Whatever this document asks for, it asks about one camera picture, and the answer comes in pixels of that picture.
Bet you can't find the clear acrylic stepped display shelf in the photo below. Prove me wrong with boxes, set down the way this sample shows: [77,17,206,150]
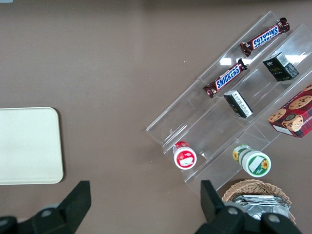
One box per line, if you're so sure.
[145,10,312,195]

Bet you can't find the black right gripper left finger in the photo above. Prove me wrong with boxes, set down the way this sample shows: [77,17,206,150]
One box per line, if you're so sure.
[0,180,92,234]

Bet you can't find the red chocolate chip cookie box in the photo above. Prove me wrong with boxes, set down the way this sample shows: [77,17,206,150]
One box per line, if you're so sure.
[267,83,312,139]

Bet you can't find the black box with white label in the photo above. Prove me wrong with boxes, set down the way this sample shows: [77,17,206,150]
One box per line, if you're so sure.
[223,89,254,119]

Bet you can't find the silver foil packets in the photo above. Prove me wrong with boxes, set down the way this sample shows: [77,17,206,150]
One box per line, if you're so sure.
[230,194,291,221]

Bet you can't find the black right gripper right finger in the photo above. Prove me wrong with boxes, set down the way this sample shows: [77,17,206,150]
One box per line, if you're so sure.
[195,180,302,234]

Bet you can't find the woven wicker basket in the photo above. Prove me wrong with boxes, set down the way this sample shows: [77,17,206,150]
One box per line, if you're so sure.
[221,179,297,225]

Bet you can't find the red and white lidded cup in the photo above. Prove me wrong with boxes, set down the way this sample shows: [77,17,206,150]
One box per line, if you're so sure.
[172,140,198,170]

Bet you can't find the Snickers chocolate bar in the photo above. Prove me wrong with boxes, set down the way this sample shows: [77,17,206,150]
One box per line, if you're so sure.
[202,58,248,99]
[239,17,291,58]

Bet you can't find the cream rectangular plastic tray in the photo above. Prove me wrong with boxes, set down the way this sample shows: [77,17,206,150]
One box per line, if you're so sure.
[0,106,64,186]

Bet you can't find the black box with Face print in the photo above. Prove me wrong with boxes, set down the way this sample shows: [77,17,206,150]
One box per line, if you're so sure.
[262,51,300,82]

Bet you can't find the green sunflower lidded cup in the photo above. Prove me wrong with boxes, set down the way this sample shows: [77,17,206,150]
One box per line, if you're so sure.
[232,144,272,178]

